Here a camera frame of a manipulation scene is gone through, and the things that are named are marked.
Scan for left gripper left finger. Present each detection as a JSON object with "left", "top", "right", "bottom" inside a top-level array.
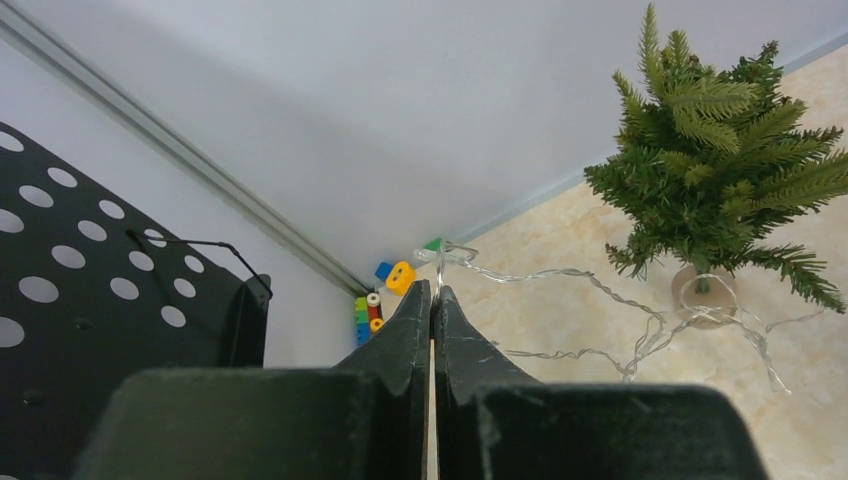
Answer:
[{"left": 74, "top": 281, "right": 431, "bottom": 479}]

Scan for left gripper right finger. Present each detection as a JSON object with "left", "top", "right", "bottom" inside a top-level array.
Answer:
[{"left": 433, "top": 287, "right": 767, "bottom": 479}]

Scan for clear string fairy lights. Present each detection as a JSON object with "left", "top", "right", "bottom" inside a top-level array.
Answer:
[{"left": 413, "top": 241, "right": 826, "bottom": 396}]

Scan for small green christmas tree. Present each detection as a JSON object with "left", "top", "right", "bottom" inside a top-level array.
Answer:
[{"left": 584, "top": 4, "right": 847, "bottom": 314}]

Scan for stacked colourful brick toy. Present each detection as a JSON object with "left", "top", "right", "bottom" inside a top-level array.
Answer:
[{"left": 354, "top": 292, "right": 384, "bottom": 346}]

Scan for yellow toy block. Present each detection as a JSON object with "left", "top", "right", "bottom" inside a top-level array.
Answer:
[{"left": 385, "top": 261, "right": 417, "bottom": 296}]

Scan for blue toy block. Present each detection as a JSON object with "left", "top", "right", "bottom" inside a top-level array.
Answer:
[{"left": 374, "top": 262, "right": 394, "bottom": 282}]

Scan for green toy block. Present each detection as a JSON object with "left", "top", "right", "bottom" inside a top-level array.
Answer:
[{"left": 424, "top": 238, "right": 443, "bottom": 252}]

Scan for black perforated music stand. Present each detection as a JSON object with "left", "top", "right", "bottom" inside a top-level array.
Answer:
[{"left": 1, "top": 124, "right": 270, "bottom": 479}]

